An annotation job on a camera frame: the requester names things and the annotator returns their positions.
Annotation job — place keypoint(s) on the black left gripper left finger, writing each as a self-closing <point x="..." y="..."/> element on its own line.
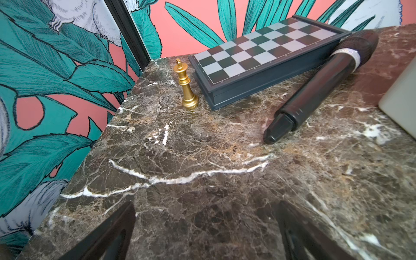
<point x="110" y="240"/>

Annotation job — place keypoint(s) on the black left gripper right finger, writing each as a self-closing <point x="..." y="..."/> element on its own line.
<point x="301" y="238"/>

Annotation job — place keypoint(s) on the large bamboo lid tissue box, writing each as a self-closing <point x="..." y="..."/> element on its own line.
<point x="399" y="102"/>

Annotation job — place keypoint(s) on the gold chess king piece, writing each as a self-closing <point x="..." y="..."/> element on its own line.
<point x="190" y="100"/>

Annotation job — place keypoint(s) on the folding chess board box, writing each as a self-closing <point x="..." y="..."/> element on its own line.
<point x="253" y="62"/>

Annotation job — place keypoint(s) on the black corner frame post left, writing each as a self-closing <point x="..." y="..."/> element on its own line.
<point x="129" y="31"/>

